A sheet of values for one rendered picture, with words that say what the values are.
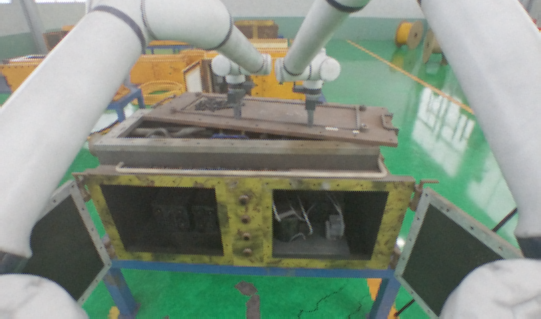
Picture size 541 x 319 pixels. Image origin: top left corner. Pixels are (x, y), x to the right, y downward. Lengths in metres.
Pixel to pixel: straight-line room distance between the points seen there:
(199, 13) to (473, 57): 0.48
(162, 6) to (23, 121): 0.31
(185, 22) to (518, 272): 0.62
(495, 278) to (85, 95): 0.58
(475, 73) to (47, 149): 0.62
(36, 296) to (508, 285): 0.43
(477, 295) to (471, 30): 0.36
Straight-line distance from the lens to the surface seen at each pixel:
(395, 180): 1.25
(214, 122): 1.38
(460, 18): 0.53
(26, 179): 0.47
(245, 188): 1.19
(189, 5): 0.61
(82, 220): 1.52
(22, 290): 0.35
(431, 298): 1.49
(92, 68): 0.54
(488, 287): 0.33
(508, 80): 0.47
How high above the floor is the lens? 1.89
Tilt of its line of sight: 29 degrees down
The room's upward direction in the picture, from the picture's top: straight up
